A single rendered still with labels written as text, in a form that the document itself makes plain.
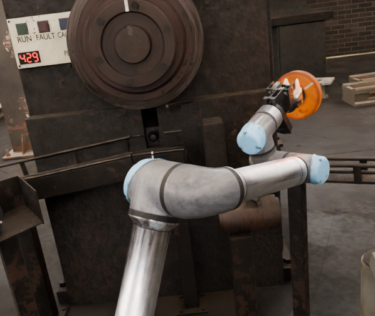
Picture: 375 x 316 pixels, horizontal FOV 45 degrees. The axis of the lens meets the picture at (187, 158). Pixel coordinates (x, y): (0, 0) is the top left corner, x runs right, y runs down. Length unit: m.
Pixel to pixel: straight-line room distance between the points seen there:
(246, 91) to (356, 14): 6.49
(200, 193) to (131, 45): 0.74
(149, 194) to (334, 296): 1.26
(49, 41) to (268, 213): 1.02
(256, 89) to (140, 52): 0.52
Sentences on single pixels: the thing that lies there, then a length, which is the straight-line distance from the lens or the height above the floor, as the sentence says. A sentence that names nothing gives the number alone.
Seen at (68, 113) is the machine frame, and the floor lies 0.87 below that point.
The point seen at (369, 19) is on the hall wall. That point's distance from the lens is 8.26.
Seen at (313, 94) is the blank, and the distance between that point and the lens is 1.46.
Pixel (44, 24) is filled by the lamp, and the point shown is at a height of 1.21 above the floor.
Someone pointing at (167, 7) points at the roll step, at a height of 1.21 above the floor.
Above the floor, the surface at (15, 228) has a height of 0.60.
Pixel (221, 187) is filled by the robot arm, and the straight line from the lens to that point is 0.91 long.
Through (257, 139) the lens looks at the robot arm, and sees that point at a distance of 1.19.
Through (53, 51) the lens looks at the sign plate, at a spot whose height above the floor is 1.11.
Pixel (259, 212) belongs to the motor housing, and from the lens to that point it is 1.61.
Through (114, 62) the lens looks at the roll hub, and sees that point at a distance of 1.54.
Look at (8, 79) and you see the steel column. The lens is 4.48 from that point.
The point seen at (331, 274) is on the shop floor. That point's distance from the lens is 2.18.
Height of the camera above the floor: 1.24
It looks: 20 degrees down
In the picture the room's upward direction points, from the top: 7 degrees counter-clockwise
